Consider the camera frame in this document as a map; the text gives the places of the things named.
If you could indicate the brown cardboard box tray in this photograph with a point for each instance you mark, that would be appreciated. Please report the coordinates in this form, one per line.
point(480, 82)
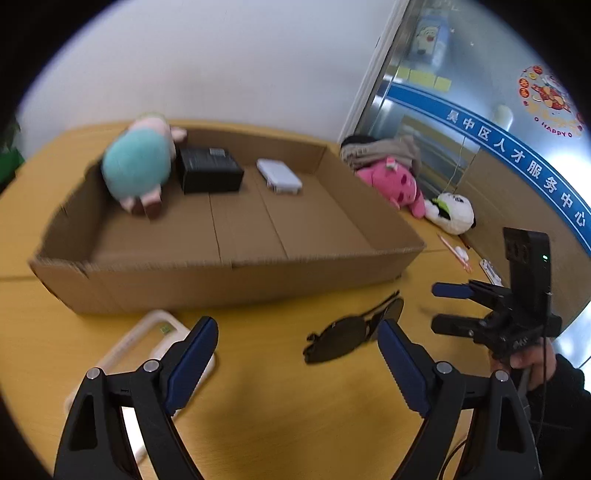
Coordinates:
point(213, 249)

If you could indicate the teal pink plush toy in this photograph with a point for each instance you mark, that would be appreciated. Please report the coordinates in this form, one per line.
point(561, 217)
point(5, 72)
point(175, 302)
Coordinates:
point(138, 163)

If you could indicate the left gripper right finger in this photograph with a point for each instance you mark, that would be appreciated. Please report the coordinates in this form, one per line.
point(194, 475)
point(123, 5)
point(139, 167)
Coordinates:
point(500, 443)

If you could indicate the grey beige folded cloth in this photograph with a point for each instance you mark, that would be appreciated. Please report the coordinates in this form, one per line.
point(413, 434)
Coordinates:
point(361, 151)

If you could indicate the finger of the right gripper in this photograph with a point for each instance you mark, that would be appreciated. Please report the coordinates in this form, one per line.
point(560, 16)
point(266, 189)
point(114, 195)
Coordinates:
point(451, 290)
point(459, 326)

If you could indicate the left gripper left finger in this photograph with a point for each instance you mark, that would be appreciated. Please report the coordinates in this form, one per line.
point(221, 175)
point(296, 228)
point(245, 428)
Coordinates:
point(94, 442)

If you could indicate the white green panda plush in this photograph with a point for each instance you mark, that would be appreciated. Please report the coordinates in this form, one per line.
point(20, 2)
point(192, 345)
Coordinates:
point(453, 213)

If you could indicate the black rectangular box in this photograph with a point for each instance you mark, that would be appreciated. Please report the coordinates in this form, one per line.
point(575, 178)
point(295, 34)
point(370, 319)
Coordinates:
point(207, 170)

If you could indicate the green mat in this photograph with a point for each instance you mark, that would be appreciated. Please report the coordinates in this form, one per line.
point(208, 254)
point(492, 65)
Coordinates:
point(10, 161)

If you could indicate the black sunglasses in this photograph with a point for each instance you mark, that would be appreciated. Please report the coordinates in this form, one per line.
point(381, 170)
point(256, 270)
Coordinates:
point(347, 334)

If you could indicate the white power adapter block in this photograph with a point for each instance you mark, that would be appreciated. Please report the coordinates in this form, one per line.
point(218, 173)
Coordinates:
point(278, 176)

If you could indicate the black sleeve right forearm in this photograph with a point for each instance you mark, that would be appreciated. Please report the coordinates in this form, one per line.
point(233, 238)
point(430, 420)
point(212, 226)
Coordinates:
point(560, 416)

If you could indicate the person's right hand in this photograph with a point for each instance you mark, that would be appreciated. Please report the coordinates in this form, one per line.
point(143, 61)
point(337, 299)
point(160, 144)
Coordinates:
point(539, 358)

